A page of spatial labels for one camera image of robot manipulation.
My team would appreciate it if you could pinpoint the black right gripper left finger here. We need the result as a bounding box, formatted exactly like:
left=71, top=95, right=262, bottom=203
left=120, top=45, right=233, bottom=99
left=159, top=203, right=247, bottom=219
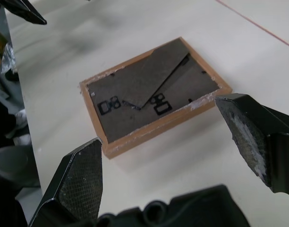
left=27, top=137, right=104, bottom=227

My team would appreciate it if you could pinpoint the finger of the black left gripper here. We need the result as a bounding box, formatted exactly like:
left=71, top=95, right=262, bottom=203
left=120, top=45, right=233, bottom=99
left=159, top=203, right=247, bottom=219
left=0, top=0, right=48, bottom=26

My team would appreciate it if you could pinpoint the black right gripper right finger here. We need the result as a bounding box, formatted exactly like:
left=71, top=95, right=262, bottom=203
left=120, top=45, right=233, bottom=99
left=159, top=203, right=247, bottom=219
left=214, top=93, right=289, bottom=197

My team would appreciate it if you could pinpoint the crumpled silver foil bag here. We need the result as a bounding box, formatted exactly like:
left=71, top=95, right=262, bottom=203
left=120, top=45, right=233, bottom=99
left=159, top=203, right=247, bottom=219
left=1, top=42, right=17, bottom=74

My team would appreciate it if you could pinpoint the grey round container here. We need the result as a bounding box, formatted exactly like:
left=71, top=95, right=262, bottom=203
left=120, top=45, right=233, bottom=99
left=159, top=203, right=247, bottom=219
left=0, top=146, right=41, bottom=189

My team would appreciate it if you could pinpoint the crumpled white plastic bag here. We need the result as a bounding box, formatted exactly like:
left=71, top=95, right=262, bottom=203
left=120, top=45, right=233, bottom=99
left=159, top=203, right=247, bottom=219
left=14, top=109, right=30, bottom=130

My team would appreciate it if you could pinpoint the wooden picture frame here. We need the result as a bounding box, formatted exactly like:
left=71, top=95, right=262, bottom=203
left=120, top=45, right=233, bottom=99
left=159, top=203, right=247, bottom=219
left=78, top=36, right=233, bottom=161

